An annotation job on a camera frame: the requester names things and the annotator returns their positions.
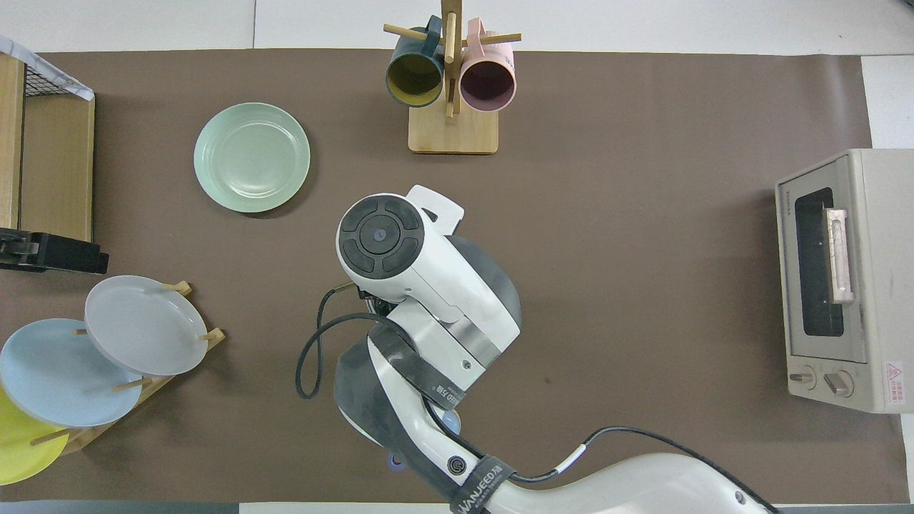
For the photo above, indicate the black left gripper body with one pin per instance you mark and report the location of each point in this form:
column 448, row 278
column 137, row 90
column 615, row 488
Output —
column 18, row 250

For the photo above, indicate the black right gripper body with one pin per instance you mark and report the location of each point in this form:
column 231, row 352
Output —
column 373, row 303

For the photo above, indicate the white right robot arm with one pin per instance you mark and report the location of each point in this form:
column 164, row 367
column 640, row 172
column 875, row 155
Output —
column 443, row 285

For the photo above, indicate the grey plate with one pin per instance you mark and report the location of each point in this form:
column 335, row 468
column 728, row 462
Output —
column 143, row 325

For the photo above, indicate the light blue plate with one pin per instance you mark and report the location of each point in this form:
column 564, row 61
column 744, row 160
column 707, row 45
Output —
column 57, row 378

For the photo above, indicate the wooden plate rack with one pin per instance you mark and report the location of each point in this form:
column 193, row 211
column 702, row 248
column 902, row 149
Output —
column 214, row 335

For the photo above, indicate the light green plate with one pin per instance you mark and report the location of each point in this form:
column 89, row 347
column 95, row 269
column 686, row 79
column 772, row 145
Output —
column 252, row 157

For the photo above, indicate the yellow plate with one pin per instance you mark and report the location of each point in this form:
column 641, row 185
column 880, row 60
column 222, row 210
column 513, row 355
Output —
column 18, row 450

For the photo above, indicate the narrow wooden shelf board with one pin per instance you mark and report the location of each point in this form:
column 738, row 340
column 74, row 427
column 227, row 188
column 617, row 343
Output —
column 8, row 143

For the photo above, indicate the small blue wooden-knob bell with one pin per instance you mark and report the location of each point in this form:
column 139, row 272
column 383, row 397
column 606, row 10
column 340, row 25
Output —
column 454, row 422

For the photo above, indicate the dark blue saucepan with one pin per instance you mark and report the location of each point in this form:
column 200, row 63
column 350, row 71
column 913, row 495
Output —
column 395, row 464

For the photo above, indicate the wooden mug tree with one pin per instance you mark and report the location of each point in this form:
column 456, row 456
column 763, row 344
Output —
column 453, row 135

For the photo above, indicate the white checked paper sheet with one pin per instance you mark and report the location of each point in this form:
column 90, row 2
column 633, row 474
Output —
column 36, row 63

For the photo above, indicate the dark teal mug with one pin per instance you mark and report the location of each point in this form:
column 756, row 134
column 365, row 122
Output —
column 414, row 75

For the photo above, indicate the pink ribbed mug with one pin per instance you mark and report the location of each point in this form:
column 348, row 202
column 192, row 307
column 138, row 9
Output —
column 488, row 82

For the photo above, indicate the brown table mat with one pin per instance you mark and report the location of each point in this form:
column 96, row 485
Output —
column 607, row 214

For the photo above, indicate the cream toaster oven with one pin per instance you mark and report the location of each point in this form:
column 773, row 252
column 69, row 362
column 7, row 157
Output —
column 878, row 250

